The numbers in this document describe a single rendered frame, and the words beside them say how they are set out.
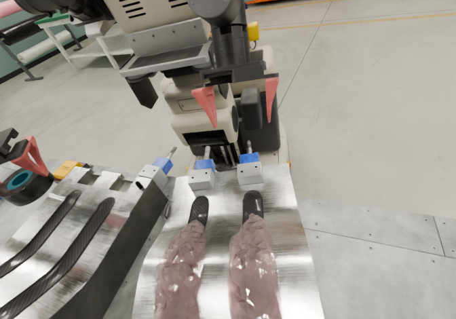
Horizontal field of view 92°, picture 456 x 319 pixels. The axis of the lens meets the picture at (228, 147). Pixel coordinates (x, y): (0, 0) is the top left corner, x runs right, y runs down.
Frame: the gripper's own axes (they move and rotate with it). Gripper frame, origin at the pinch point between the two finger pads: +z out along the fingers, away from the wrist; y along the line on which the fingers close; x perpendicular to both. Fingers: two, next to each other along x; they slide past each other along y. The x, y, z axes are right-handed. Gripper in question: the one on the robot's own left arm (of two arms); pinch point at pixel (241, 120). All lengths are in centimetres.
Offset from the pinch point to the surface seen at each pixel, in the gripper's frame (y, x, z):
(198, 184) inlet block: -11.1, 1.3, 13.0
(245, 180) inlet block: -1.0, 2.4, 13.0
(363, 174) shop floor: 53, 100, 61
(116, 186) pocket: -31.8, 1.3, 12.9
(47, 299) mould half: -30.3, -20.1, 20.9
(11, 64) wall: -575, 382, -107
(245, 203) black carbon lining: -1.2, -0.6, 16.5
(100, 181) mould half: -35.6, 1.3, 11.3
